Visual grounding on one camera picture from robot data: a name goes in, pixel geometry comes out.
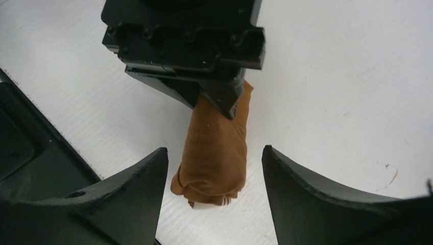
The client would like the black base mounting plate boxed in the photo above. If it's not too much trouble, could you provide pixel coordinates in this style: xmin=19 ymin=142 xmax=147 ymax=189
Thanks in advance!
xmin=1 ymin=71 xmax=100 ymax=201

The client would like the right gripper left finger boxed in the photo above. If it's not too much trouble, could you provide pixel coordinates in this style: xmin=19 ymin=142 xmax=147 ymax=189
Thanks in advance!
xmin=34 ymin=148 xmax=169 ymax=244

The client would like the brown underwear beige waistband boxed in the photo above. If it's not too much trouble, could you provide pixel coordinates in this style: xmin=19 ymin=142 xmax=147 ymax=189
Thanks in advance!
xmin=171 ymin=81 xmax=253 ymax=210

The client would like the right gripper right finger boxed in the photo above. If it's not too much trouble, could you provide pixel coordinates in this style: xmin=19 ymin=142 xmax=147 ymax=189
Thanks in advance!
xmin=262 ymin=145 xmax=432 ymax=244

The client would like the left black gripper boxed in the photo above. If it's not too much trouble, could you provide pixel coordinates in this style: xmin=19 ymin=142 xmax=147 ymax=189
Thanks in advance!
xmin=101 ymin=1 xmax=266 ymax=119

